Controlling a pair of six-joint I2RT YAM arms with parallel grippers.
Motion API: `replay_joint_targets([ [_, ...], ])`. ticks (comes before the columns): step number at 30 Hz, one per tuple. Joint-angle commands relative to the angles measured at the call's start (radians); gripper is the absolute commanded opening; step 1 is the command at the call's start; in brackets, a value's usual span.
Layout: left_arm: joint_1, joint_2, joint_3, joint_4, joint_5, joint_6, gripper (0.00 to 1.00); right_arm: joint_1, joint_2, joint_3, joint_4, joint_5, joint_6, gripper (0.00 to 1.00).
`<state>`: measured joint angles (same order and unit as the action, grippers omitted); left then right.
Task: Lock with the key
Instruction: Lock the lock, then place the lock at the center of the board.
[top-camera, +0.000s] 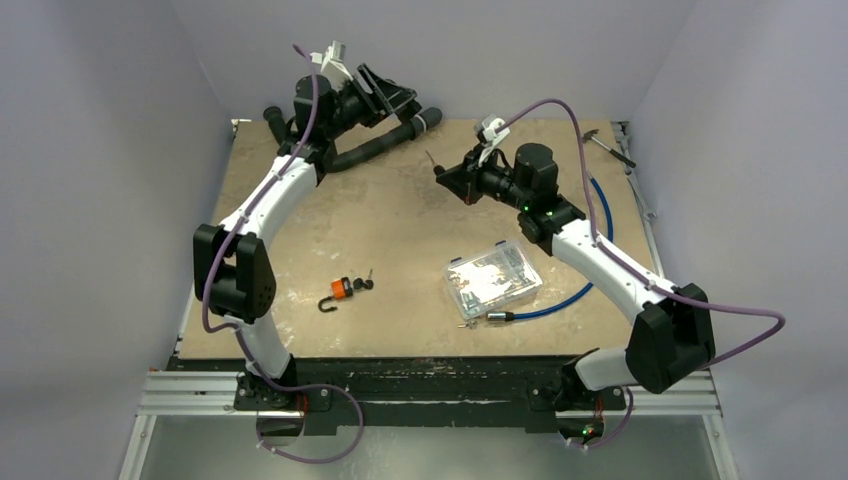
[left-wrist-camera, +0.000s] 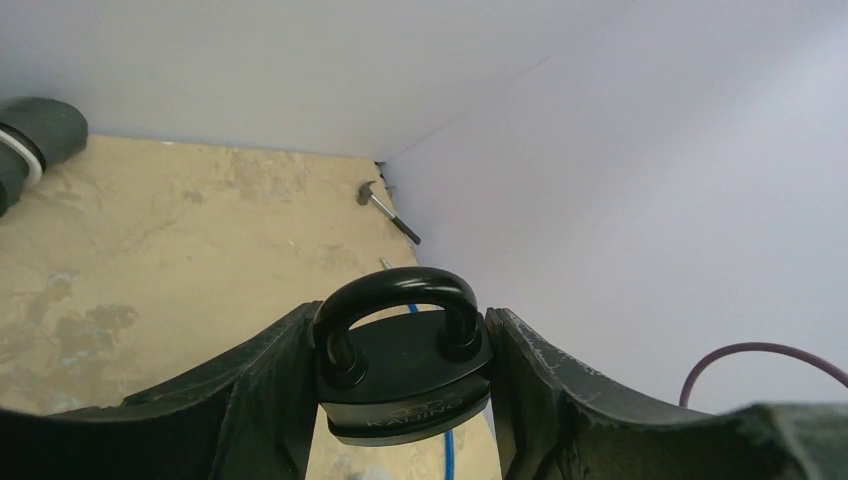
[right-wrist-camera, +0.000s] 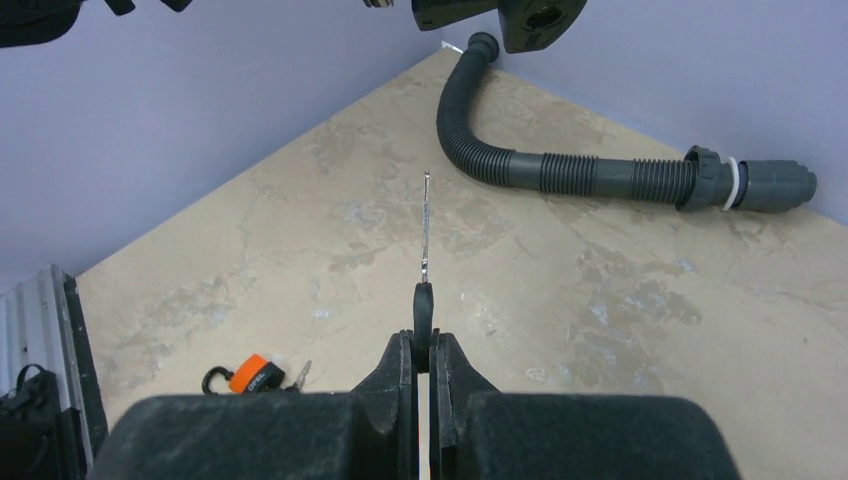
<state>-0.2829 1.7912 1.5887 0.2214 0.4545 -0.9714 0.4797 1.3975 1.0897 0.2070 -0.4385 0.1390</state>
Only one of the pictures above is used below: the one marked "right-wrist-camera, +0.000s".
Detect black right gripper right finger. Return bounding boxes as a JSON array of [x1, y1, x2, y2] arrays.
[[429, 331, 741, 479]]

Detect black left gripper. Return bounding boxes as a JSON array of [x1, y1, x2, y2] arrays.
[[0, 0, 193, 49]]

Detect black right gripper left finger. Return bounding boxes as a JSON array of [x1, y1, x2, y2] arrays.
[[90, 331, 419, 479]]

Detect orange padlock with keys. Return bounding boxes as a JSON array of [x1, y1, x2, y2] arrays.
[[201, 354, 313, 395]]

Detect black padlock key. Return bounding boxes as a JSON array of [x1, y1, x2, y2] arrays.
[[412, 171, 434, 373]]

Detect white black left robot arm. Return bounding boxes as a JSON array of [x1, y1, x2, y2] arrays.
[[1, 0, 587, 54]]

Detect black aluminium base frame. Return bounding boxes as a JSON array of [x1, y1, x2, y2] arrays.
[[1, 264, 108, 479]]

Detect black corrugated hose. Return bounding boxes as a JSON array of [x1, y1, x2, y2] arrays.
[[435, 31, 818, 215]]

